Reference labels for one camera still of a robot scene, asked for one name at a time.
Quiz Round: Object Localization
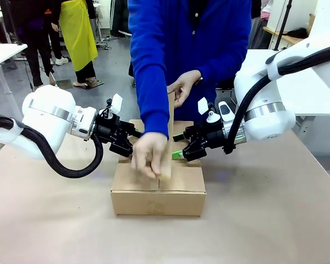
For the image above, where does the person in blue sweater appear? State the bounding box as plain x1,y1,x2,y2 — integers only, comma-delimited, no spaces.
128,0,252,138

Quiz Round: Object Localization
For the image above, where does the person's left forearm blue sleeve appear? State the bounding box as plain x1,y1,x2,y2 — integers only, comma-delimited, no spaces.
199,52,248,92

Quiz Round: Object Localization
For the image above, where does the person in yellow apron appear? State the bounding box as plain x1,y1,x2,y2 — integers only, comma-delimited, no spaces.
51,0,100,87

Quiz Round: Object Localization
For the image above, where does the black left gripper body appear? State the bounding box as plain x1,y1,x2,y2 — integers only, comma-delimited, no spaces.
94,108,138,147

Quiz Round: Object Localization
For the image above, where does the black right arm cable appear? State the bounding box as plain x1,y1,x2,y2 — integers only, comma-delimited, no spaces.
222,42,330,155

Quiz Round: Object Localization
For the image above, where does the person's right hand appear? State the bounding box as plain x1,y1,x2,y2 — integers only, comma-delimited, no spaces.
131,131,169,180

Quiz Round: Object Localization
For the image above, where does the white table with leg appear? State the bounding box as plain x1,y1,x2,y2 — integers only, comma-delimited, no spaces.
0,43,29,122

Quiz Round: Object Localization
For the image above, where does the person in black clothes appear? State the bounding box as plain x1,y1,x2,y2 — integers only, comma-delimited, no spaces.
9,0,63,89

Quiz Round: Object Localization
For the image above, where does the large brown cardboard box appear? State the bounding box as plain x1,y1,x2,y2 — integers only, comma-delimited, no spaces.
110,118,207,217

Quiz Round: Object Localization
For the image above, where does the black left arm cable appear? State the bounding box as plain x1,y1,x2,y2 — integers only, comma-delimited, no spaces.
0,113,104,179

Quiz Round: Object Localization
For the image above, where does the black bag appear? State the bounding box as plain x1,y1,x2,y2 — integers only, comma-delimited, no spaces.
287,27,309,40

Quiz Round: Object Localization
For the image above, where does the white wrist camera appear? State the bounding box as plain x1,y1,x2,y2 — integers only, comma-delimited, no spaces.
111,93,124,114
197,97,221,123

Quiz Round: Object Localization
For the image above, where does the person in pink top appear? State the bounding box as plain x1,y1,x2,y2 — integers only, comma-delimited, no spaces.
260,0,274,20

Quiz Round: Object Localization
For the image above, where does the person's left hand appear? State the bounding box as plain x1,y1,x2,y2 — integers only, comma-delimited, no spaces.
167,69,204,109

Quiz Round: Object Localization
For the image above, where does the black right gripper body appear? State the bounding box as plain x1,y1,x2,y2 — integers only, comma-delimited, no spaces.
182,122,226,162

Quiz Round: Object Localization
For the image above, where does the wooden desk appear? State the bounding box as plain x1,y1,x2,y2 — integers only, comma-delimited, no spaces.
262,25,312,46

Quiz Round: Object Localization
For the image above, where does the dark floor foot pedal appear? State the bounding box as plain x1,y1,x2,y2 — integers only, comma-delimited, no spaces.
72,78,105,91

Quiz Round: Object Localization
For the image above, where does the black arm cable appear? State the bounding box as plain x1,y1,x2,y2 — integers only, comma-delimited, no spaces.
222,42,330,155
0,113,104,179

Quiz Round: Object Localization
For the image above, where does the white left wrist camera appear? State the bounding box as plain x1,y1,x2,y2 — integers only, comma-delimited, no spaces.
111,93,124,114

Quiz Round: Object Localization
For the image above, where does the person's right forearm blue sleeve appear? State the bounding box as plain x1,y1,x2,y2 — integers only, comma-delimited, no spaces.
131,62,172,140

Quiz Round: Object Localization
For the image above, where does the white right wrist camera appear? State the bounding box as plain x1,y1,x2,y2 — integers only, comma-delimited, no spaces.
197,97,221,123

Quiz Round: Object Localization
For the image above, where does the black tripod pole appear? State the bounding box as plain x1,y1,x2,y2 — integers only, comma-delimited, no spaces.
273,0,294,52

